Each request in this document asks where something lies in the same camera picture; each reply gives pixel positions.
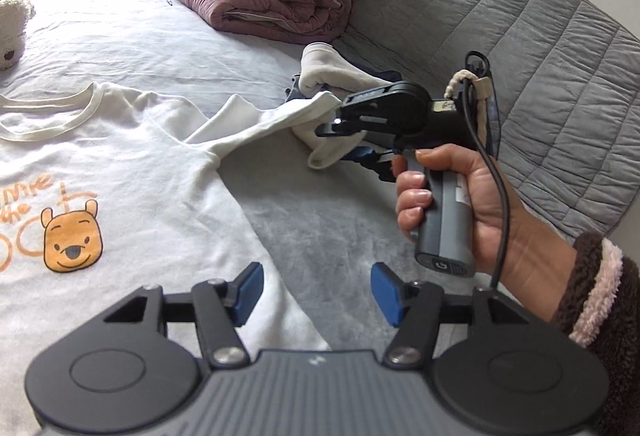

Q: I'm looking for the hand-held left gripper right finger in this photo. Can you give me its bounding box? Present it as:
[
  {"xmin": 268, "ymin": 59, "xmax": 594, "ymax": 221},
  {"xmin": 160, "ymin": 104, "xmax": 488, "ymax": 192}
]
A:
[{"xmin": 371, "ymin": 262, "xmax": 533, "ymax": 369}]

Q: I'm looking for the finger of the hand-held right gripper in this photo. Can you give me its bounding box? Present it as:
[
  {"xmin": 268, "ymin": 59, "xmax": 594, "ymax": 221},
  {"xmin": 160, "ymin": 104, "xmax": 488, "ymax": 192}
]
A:
[
  {"xmin": 315, "ymin": 86, "xmax": 402, "ymax": 139},
  {"xmin": 342, "ymin": 145, "xmax": 401, "ymax": 183}
]

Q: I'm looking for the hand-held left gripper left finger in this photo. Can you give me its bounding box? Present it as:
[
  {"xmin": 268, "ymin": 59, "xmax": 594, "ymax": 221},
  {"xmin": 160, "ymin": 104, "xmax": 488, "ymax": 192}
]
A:
[{"xmin": 102, "ymin": 262, "xmax": 265, "ymax": 369}]

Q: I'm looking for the white bear print t-shirt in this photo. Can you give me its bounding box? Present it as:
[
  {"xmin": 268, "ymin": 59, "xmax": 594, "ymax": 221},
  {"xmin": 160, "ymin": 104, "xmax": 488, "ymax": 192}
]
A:
[{"xmin": 0, "ymin": 82, "xmax": 362, "ymax": 436}]

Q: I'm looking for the person's right forearm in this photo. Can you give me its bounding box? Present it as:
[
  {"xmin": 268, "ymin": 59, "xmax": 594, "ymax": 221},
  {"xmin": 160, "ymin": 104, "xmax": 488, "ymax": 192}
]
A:
[{"xmin": 505, "ymin": 216, "xmax": 640, "ymax": 436}]

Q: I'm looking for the person's right hand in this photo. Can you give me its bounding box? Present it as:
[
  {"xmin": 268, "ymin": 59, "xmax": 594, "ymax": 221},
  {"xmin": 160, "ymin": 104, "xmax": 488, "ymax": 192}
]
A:
[{"xmin": 391, "ymin": 144, "xmax": 532, "ymax": 289}]

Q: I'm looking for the folded beige garment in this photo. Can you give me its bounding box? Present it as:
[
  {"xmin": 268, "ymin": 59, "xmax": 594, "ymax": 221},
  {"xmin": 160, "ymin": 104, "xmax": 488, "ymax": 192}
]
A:
[{"xmin": 300, "ymin": 42, "xmax": 401, "ymax": 99}]

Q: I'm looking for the folded grey garment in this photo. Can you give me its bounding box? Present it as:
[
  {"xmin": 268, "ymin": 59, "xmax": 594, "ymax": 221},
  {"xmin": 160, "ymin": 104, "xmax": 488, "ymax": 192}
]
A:
[{"xmin": 285, "ymin": 73, "xmax": 307, "ymax": 100}]

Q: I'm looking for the grey bed sheet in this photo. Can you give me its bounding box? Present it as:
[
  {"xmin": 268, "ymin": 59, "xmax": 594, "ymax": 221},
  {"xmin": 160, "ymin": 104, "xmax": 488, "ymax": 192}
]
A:
[{"xmin": 0, "ymin": 0, "xmax": 576, "ymax": 352}]

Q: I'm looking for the white plush dog toy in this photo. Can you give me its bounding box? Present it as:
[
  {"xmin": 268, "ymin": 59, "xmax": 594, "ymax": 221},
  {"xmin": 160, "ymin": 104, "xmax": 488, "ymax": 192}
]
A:
[{"xmin": 0, "ymin": 0, "xmax": 36, "ymax": 71}]

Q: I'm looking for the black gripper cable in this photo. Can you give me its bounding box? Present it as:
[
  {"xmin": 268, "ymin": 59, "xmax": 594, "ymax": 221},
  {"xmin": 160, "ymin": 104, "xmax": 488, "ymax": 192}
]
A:
[{"xmin": 464, "ymin": 50, "xmax": 512, "ymax": 289}]

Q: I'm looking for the beige gripper strap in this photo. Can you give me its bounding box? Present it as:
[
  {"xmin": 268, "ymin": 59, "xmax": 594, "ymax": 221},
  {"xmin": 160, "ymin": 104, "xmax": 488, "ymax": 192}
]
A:
[{"xmin": 444, "ymin": 70, "xmax": 494, "ymax": 151}]

